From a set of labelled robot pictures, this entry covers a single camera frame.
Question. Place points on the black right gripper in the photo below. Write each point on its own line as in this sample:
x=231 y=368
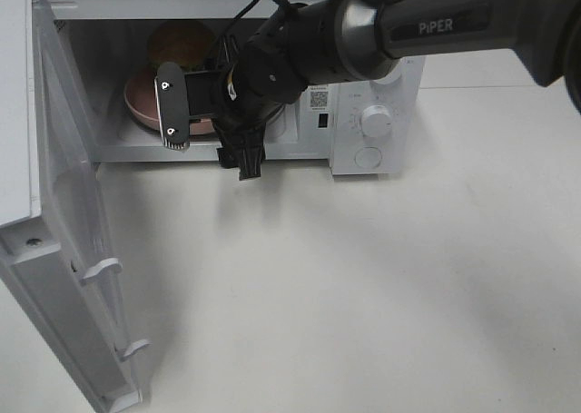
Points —
x=241 y=114

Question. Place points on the burger with lettuce and cheese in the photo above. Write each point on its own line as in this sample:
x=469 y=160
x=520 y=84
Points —
x=184 y=42

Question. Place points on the pink round plate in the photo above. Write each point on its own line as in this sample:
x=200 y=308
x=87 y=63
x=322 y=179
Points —
x=139 y=97

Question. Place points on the white round knob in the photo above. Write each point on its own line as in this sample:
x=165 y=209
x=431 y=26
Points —
x=394 y=74
x=376 y=121

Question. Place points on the round white door button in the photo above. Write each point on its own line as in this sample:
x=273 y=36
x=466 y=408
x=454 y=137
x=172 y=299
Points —
x=368 y=158

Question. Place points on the white microwave door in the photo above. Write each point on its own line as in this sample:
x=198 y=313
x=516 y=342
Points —
x=57 y=256

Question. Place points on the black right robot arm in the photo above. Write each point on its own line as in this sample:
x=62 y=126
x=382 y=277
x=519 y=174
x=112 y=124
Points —
x=336 y=41

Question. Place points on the white warning label sticker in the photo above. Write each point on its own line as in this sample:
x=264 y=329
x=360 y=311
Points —
x=318 y=98

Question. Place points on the white microwave oven body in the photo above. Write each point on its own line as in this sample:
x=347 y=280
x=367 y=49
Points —
x=108 y=44

